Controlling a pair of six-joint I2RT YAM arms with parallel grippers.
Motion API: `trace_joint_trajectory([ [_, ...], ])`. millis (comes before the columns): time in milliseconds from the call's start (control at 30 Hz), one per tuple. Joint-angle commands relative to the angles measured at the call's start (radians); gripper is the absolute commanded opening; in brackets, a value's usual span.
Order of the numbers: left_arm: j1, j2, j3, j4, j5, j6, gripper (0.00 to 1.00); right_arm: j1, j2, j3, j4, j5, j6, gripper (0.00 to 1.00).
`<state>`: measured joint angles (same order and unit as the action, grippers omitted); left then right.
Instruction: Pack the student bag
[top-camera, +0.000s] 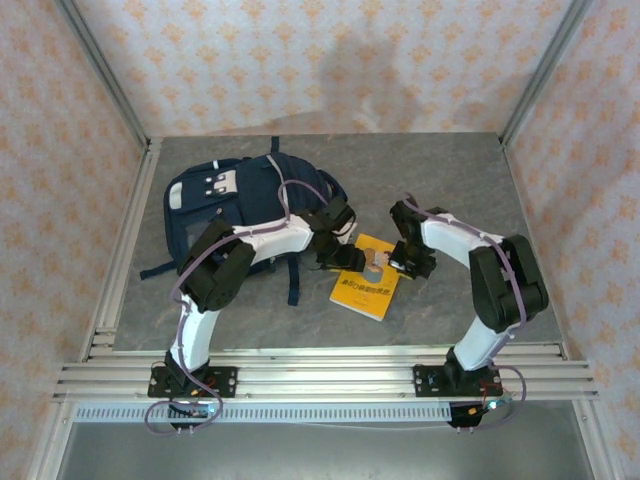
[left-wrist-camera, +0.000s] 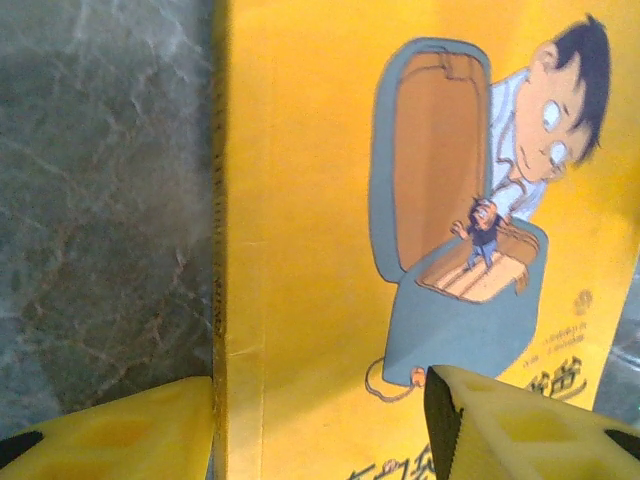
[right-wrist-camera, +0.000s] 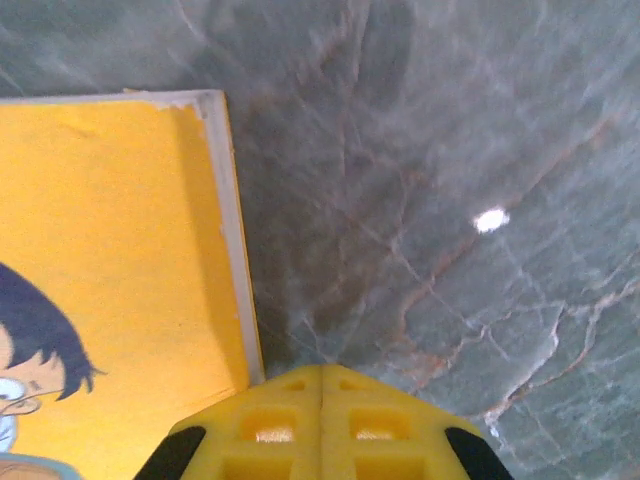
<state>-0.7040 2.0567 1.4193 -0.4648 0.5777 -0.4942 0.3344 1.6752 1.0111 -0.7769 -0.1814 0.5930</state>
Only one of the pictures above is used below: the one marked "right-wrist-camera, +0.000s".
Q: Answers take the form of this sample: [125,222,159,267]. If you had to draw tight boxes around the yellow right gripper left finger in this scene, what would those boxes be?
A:
[132,364,324,480]

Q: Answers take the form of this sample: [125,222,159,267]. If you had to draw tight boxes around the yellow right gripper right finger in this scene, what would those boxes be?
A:
[321,363,516,480]

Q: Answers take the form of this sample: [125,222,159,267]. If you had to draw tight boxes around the yellow cartoon book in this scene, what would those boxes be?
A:
[0,88,266,480]

